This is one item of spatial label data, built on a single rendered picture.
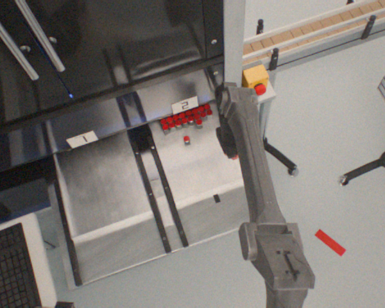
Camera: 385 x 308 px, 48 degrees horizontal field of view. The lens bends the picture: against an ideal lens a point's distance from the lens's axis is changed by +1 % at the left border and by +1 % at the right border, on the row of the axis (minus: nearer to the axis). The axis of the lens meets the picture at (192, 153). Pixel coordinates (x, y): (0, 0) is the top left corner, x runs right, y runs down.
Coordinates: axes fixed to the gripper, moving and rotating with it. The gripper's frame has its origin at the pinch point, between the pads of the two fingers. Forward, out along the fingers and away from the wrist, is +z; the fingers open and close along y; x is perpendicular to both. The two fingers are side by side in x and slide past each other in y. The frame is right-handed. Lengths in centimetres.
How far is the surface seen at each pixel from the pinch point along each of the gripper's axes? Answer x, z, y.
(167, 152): 17.4, 16.0, 21.3
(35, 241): 69, 26, 11
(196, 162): 9.5, 17.4, 14.3
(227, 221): 6.7, 21.9, -7.5
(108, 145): 35.6, 14.0, 30.9
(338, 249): -48, 110, 0
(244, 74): -14.4, -0.4, 28.4
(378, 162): -82, 92, 28
